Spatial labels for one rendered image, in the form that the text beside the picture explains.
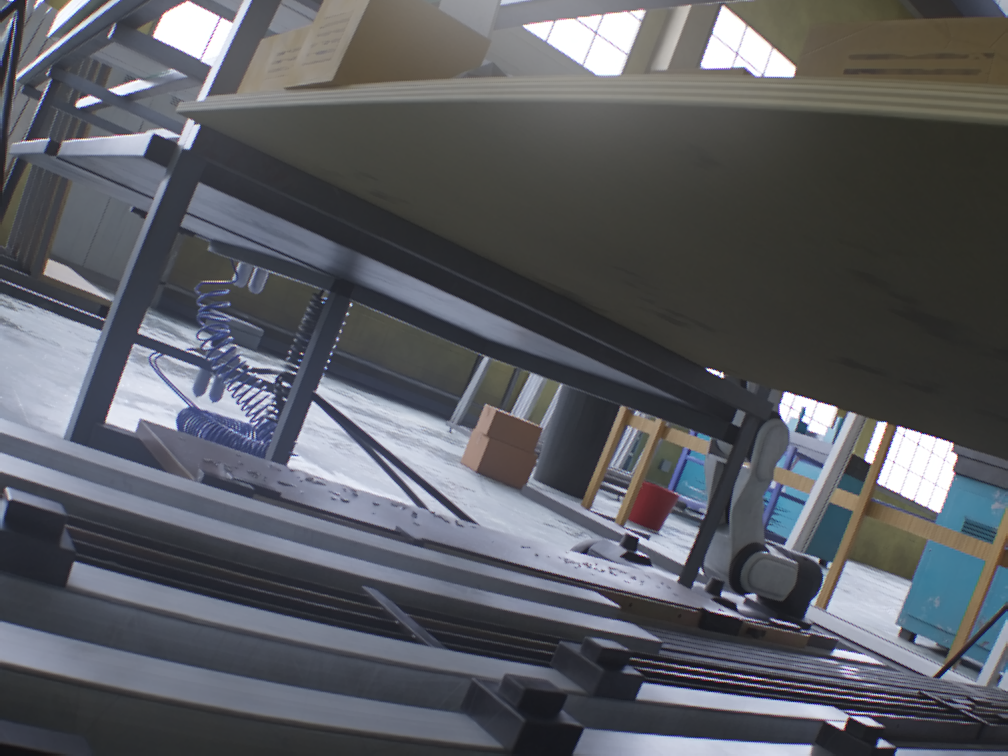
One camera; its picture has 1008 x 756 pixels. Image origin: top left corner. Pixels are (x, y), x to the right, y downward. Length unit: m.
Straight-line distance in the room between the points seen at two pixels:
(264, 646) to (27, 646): 0.12
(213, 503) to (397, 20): 0.39
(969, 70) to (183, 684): 0.42
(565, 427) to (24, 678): 6.43
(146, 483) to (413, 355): 10.14
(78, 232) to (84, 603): 8.56
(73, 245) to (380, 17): 8.18
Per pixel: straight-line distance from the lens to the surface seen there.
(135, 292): 1.08
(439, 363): 10.88
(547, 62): 1.39
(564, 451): 6.66
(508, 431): 5.60
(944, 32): 0.52
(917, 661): 3.94
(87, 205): 8.89
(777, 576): 2.66
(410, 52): 0.78
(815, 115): 0.38
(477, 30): 0.84
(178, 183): 1.08
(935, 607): 5.76
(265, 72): 0.97
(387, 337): 10.53
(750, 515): 2.59
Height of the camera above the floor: 0.47
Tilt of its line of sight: 1 degrees up
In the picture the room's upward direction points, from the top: 22 degrees clockwise
